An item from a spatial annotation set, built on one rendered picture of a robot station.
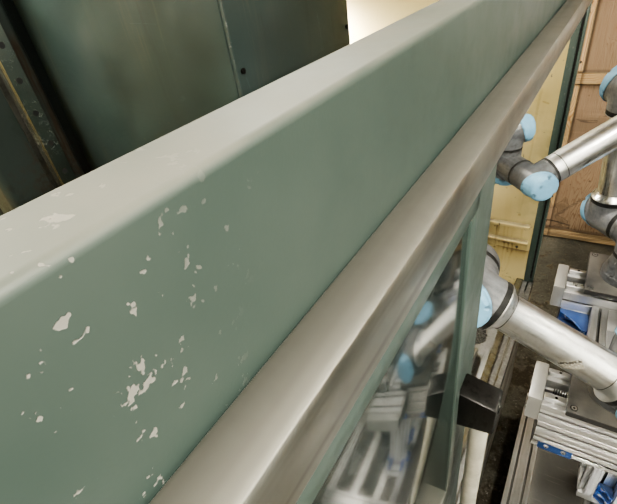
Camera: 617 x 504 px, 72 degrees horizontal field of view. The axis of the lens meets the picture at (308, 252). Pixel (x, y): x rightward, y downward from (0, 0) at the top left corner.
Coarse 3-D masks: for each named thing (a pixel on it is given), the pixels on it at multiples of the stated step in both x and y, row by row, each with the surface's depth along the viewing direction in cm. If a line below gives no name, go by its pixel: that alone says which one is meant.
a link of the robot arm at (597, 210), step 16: (608, 80) 119; (608, 96) 120; (608, 112) 122; (608, 160) 129; (608, 176) 131; (592, 192) 140; (608, 192) 133; (592, 208) 140; (608, 208) 135; (592, 224) 142
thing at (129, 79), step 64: (64, 0) 91; (128, 0) 81; (192, 0) 73; (256, 0) 78; (320, 0) 94; (64, 64) 103; (128, 64) 91; (192, 64) 81; (256, 64) 81; (128, 128) 104
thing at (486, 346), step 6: (486, 330) 195; (492, 330) 194; (486, 336) 192; (492, 336) 190; (486, 342) 189; (492, 342) 187; (480, 348) 187; (486, 348) 186; (480, 354) 184; (486, 354) 183; (480, 360) 181; (486, 360) 180; (480, 366) 178; (474, 372) 177; (480, 372) 176
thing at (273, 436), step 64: (576, 0) 74; (512, 128) 39; (448, 192) 26; (384, 256) 22; (320, 320) 19; (384, 320) 20; (256, 384) 16; (320, 384) 16; (256, 448) 14; (320, 448) 17
